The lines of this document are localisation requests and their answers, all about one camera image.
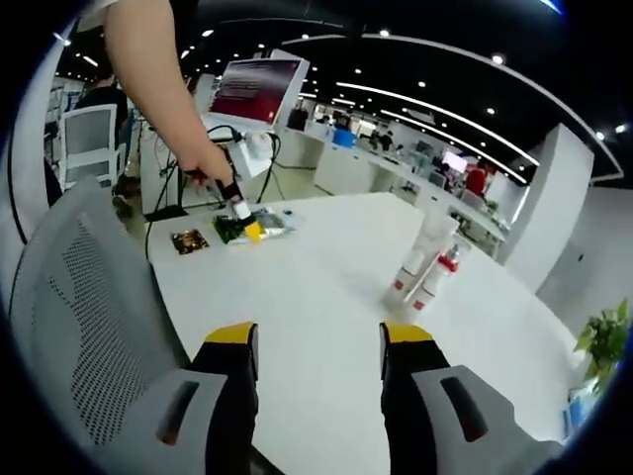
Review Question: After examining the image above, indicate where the person's left hand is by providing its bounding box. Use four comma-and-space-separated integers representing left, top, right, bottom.
179, 142, 234, 193

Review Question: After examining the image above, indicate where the white skincare tube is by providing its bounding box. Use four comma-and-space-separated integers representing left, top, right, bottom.
403, 205, 462, 303

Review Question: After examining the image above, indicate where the white office chair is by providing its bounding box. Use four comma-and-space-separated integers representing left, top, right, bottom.
58, 103, 121, 190

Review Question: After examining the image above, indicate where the green printed packet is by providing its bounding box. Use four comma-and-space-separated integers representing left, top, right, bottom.
212, 206, 299, 246

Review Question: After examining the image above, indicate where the grey mesh office chair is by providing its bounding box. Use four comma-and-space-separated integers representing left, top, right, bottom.
9, 175, 199, 449

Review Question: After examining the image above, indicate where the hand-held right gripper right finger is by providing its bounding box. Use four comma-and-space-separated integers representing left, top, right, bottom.
379, 321, 570, 475

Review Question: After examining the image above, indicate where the long white office counter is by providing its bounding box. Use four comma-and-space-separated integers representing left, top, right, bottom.
276, 123, 510, 258

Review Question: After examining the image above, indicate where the white monitor with red screen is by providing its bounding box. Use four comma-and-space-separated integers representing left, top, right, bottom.
207, 57, 311, 128

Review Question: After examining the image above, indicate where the white skincare bottle red collar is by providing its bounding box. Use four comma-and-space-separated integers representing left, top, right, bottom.
434, 232, 469, 294

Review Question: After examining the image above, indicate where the gold foil packet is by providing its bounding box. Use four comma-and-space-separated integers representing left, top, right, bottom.
171, 228, 211, 257

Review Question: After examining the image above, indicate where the potted green plant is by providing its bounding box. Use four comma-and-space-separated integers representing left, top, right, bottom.
573, 299, 632, 393

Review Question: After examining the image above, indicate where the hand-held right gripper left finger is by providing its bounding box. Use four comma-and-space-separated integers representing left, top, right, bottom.
106, 321, 261, 475

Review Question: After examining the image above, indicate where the white square pillar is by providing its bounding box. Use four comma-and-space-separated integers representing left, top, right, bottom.
503, 123, 595, 294

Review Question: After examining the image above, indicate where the blue tissue box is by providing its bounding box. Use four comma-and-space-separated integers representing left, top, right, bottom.
563, 390, 595, 437

